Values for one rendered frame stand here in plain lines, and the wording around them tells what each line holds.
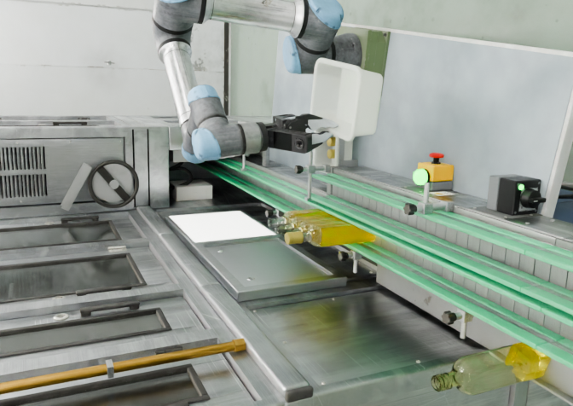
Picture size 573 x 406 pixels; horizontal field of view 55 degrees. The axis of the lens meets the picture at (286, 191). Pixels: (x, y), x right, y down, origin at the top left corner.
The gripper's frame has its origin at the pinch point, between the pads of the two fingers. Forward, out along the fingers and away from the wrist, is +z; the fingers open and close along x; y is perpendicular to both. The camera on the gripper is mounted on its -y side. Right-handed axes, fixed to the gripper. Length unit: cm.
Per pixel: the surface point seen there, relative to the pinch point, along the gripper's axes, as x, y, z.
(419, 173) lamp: 14.6, -4.0, 23.9
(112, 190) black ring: 46, 120, -44
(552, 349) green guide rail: 31, -60, 12
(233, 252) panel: 48, 41, -16
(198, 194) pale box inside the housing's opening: 59, 132, -3
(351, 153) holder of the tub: 22, 43, 31
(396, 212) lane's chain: 26.7, 0.1, 19.6
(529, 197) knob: 11.6, -36.9, 28.0
